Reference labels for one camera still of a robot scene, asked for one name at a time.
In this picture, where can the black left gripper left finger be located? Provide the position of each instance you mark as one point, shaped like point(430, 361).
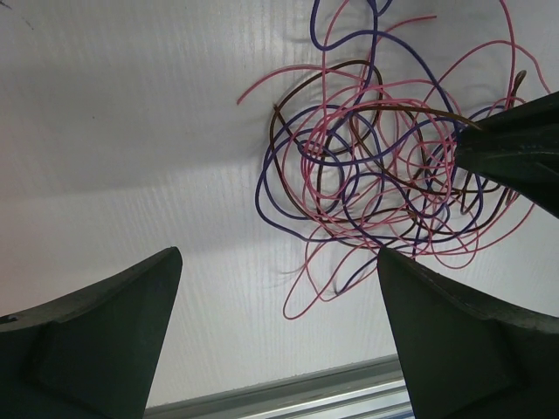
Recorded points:
point(91, 353)

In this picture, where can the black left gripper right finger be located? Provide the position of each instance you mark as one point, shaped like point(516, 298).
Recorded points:
point(464, 353)

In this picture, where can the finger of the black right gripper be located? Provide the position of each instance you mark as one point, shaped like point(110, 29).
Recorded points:
point(535, 114)
point(526, 162)

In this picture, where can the aluminium table rail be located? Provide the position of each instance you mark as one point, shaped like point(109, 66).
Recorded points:
point(370, 389)

